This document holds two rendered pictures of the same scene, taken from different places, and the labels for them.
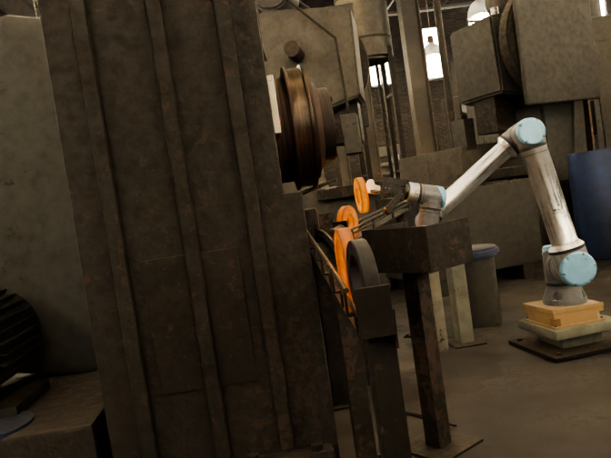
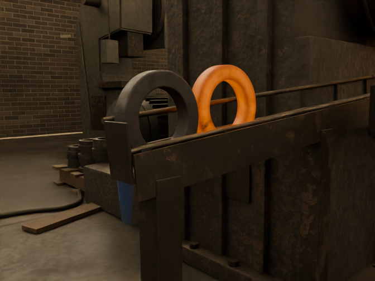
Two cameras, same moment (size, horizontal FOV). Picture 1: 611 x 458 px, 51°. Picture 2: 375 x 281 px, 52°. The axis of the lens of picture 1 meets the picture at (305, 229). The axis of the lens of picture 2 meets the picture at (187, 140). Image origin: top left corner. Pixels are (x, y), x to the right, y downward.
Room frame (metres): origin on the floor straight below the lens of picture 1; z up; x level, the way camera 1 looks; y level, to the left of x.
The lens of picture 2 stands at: (0.99, -0.73, 0.70)
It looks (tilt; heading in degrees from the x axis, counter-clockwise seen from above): 7 degrees down; 53
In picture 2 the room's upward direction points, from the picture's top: straight up
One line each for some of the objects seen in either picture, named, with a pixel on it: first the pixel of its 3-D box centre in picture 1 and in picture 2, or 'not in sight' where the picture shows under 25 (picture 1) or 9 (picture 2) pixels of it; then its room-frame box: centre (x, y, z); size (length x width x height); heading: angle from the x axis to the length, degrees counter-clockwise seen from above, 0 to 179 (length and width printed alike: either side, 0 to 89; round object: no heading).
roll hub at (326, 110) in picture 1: (325, 124); not in sight; (2.47, -0.13, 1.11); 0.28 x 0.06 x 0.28; 4
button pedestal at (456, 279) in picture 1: (456, 283); not in sight; (3.20, -0.72, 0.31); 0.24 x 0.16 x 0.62; 4
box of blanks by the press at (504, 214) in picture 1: (452, 233); not in sight; (5.00, -1.14, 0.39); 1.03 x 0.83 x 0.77; 109
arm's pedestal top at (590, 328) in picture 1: (567, 323); not in sight; (2.89, -1.13, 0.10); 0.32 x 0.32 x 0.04; 11
